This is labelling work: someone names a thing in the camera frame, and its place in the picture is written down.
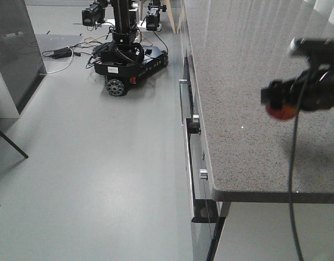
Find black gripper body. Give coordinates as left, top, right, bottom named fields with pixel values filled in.
left=290, top=69, right=334, bottom=111

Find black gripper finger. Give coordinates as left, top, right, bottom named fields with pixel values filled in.
left=261, top=79, right=292, bottom=110

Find red yellow apple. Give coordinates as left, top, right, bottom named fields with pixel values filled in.
left=266, top=104, right=298, bottom=121

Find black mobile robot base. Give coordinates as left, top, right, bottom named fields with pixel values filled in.
left=81, top=1, right=168, bottom=96

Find grey speckled kitchen counter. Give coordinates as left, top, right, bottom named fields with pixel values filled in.
left=179, top=0, right=334, bottom=261

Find wooden easel legs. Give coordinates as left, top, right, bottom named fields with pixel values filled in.
left=138, top=1, right=180, bottom=34

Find black power adapter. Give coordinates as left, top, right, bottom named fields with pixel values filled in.
left=42, top=47, right=73, bottom=59

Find dark grey cabinet panel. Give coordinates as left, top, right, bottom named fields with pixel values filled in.
left=0, top=1, right=46, bottom=119

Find black tripod leg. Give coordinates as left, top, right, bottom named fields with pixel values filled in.
left=0, top=130, right=29, bottom=159

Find black hanging cable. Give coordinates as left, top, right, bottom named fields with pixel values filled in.
left=288, top=67, right=313, bottom=261

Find chrome drawer handle bar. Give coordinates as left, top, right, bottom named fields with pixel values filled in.
left=179, top=79, right=209, bottom=223

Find white floor cable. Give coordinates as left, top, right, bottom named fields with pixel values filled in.
left=39, top=47, right=74, bottom=75

